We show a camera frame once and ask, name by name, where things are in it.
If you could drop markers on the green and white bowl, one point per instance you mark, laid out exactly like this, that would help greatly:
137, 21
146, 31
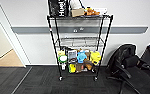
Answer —
63, 59

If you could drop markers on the flat white box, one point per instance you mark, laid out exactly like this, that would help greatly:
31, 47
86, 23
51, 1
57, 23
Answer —
103, 10

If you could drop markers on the small tan carton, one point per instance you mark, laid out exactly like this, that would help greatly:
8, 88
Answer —
87, 54

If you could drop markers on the brown plush toy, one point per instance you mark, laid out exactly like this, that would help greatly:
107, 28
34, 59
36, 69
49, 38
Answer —
88, 65

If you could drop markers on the brown cardboard box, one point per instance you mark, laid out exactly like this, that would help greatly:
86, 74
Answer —
77, 12

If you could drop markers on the small grey wall socket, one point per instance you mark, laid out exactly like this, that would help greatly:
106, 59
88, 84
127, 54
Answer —
75, 30
81, 29

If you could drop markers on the black office chair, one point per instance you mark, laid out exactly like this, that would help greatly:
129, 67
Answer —
124, 61

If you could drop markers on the white door frame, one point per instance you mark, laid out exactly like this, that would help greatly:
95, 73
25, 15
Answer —
11, 36

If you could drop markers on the yellow plush toy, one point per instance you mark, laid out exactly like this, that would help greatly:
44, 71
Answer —
95, 57

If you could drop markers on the small white bottle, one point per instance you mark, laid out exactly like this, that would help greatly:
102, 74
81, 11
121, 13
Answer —
63, 66

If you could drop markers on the grey and white boxed item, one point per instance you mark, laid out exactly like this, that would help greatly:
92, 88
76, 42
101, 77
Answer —
72, 56

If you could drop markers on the small yellow cup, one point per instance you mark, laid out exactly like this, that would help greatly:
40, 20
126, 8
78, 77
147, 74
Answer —
72, 68

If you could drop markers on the pale yellow toy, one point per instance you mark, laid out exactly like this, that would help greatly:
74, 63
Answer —
61, 52

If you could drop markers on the black Huel bag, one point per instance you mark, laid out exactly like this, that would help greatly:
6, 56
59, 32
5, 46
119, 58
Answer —
57, 8

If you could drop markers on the brown packet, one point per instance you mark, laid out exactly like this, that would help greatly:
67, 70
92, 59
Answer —
79, 67

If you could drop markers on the blue plush toy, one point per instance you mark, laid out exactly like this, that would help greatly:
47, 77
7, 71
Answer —
81, 57

